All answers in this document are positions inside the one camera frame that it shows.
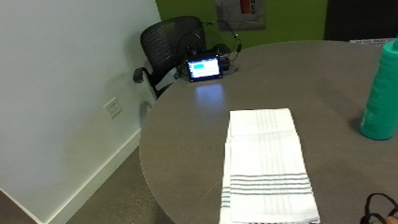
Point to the small lit screen device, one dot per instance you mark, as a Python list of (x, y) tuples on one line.
[(203, 67)]

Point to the white striped folded towel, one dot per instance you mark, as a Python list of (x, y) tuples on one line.
[(266, 155)]

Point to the black mesh office chair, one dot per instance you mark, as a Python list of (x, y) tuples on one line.
[(170, 43)]

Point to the teal bottle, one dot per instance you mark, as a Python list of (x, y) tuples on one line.
[(381, 99)]

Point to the white paper sheet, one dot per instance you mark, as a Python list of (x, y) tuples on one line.
[(371, 41)]

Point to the white wall outlet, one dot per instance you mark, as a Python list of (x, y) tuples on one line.
[(113, 107)]

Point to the grey wall cabinet red label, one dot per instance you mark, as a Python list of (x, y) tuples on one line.
[(240, 14)]

